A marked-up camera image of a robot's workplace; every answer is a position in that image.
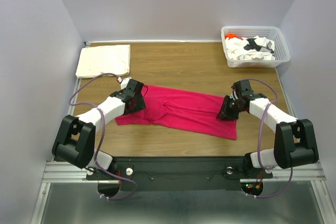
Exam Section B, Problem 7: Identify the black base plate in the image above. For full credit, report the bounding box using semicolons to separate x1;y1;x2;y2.
86;156;274;192

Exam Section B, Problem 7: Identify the orange garment in basket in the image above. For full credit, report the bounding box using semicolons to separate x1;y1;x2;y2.
224;33;238;39

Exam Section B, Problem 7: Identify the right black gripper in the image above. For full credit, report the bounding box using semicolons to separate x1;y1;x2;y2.
215;94;244;121

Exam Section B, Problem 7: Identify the black white garment in basket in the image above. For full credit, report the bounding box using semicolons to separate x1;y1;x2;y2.
244;38;261;51

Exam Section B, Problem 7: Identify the pink t-shirt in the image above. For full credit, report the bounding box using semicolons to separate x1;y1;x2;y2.
115;85;237;140

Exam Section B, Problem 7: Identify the aluminium frame rail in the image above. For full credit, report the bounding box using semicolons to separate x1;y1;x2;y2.
42;162;327;183

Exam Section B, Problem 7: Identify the white crumpled shirt in basket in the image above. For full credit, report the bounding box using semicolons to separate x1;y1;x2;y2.
224;34;275;60

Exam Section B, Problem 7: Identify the white plastic basket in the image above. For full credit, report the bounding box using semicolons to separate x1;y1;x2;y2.
221;26;290;68

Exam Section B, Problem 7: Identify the folded white t-shirt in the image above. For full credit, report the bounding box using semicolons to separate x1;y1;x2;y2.
76;45;131;79

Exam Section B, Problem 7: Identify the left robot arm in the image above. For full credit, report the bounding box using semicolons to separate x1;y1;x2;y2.
52;78;146;179

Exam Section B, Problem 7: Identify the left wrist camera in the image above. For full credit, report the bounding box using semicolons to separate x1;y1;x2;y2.
117;77;131;89

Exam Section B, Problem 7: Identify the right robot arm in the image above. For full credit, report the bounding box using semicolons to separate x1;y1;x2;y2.
216;79;319;177

